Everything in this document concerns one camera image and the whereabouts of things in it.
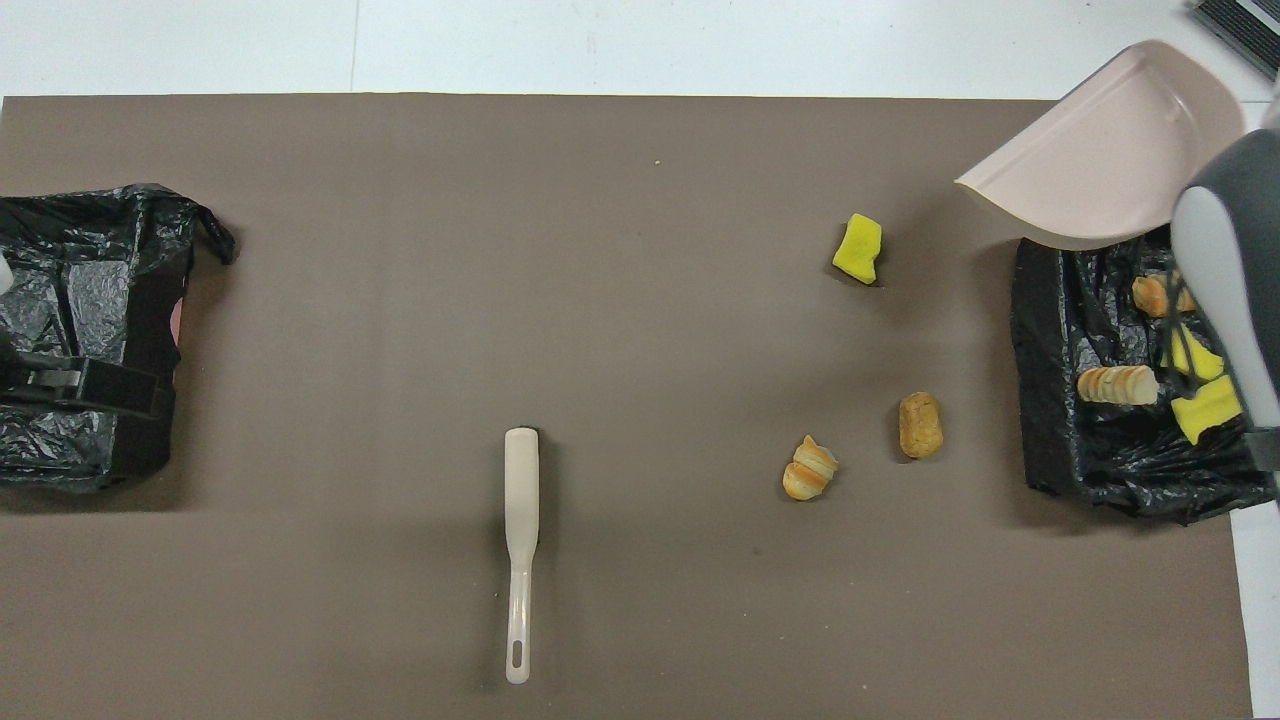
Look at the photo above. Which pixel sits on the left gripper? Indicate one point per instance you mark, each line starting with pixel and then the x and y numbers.
pixel 14 372

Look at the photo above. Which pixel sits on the beige hand brush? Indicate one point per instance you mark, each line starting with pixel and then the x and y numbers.
pixel 521 480

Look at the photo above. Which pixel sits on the small striped croissant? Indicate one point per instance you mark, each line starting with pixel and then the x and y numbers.
pixel 808 472

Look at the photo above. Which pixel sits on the yellow sponge block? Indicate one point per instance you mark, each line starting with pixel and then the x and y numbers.
pixel 858 250

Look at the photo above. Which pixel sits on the brown bread roll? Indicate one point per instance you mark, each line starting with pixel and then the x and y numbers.
pixel 920 425

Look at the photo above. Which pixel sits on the pale striped bread piece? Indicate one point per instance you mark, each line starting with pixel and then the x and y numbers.
pixel 1118 385

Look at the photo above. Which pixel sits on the beige plastic dustpan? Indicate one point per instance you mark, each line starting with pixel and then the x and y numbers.
pixel 1100 150

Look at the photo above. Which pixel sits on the orange striped croissant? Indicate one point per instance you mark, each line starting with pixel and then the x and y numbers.
pixel 1150 296

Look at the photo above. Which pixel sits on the small yellow sponge piece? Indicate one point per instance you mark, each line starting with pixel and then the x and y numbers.
pixel 1205 365

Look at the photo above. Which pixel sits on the large yellow sponge piece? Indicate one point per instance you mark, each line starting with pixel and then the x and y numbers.
pixel 1205 412

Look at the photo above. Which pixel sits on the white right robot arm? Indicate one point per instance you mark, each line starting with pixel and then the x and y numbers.
pixel 1230 260

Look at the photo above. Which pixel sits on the black bag lined bin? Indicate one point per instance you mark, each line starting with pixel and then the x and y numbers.
pixel 90 290
pixel 1060 350

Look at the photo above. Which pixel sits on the brown table mat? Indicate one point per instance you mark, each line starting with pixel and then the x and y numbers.
pixel 400 350

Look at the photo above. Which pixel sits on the dark ribbed panel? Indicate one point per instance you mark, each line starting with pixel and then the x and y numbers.
pixel 1245 20

